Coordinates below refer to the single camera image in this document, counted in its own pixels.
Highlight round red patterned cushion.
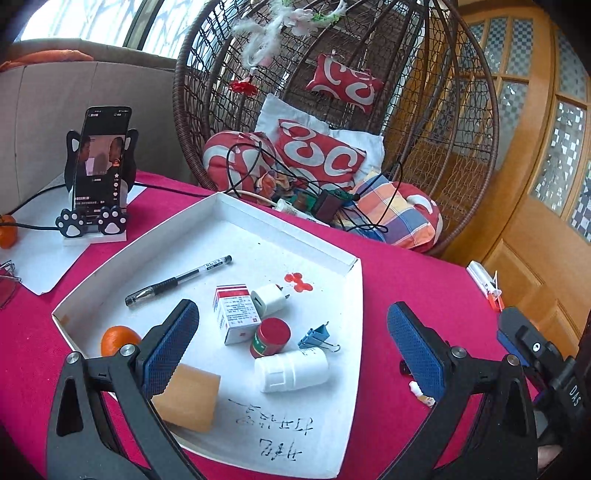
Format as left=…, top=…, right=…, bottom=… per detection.
left=402, top=182, right=444, bottom=252
left=202, top=131, right=278, bottom=195

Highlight eyeglasses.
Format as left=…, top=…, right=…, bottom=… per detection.
left=0, top=261, right=21, bottom=310

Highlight red flower ornament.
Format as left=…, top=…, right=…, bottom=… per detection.
left=229, top=76, right=259, bottom=95

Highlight orange cloth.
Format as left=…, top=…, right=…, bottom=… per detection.
left=0, top=48, right=94, bottom=72

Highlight tan tape roll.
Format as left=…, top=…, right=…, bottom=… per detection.
left=151, top=363, right=221, bottom=433

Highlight window with metal grille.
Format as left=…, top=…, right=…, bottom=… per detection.
left=18, top=0, right=208, bottom=61

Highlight small tangerine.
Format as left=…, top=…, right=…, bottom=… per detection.
left=100, top=325, right=141, bottom=357
left=0, top=215, right=19, bottom=249

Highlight black cat phone stand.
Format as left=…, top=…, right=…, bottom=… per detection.
left=55, top=129, right=140, bottom=245

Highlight black charging cable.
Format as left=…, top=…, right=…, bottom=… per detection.
left=7, top=182, right=218, bottom=232

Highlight colourful crumpled cloth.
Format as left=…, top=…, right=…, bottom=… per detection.
left=256, top=168, right=296, bottom=197

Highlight small red patterned cushion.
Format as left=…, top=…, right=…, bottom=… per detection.
left=305, top=53, right=385, bottom=114

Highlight wooden glazed door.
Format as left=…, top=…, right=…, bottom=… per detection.
left=392, top=0, right=591, bottom=370

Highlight red and white medicine box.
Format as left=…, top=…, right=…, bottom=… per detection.
left=213, top=284, right=262, bottom=346

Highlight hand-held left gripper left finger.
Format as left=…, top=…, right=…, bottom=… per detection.
left=46, top=299, right=206, bottom=480

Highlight black power adapter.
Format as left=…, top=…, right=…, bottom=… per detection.
left=314, top=189, right=345, bottom=220

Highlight red tablecloth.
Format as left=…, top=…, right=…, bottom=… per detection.
left=0, top=171, right=541, bottom=480

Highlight white charger plug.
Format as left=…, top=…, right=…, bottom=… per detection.
left=250, top=283, right=291, bottom=318

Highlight tangled black cables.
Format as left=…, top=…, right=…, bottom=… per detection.
left=226, top=141, right=402, bottom=234

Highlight blue binder clip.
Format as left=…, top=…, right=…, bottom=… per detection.
left=298, top=322, right=341, bottom=354

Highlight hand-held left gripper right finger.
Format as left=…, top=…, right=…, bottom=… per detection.
left=381, top=301, right=539, bottom=480

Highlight black smartphone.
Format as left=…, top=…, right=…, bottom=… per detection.
left=73, top=106, right=133, bottom=215

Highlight white cardboard tray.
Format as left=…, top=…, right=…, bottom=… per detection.
left=52, top=191, right=364, bottom=479

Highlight square red patterned cushion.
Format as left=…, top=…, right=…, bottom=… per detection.
left=273, top=119, right=368, bottom=189

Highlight brown wicker egg chair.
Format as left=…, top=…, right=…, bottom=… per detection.
left=174, top=0, right=502, bottom=257

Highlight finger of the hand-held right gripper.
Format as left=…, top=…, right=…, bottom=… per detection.
left=496, top=306, right=571, bottom=385

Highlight white pillow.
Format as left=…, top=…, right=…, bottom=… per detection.
left=255, top=93, right=385, bottom=181

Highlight red capped small jar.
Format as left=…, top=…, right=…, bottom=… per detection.
left=250, top=318, right=291, bottom=358

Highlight white paper sheet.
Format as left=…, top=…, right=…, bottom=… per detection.
left=9, top=173, right=139, bottom=295

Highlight small white plastic piece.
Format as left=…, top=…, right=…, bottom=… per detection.
left=409, top=380, right=437, bottom=408

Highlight white pill bottle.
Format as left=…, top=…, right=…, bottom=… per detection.
left=254, top=348, right=331, bottom=393

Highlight black gel pen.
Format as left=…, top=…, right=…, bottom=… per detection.
left=124, top=255, right=233, bottom=306

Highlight plaid cushion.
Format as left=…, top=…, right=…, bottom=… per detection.
left=348, top=173, right=437, bottom=247

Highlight white dreamcatcher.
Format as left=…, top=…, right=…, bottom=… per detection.
left=231, top=0, right=348, bottom=77

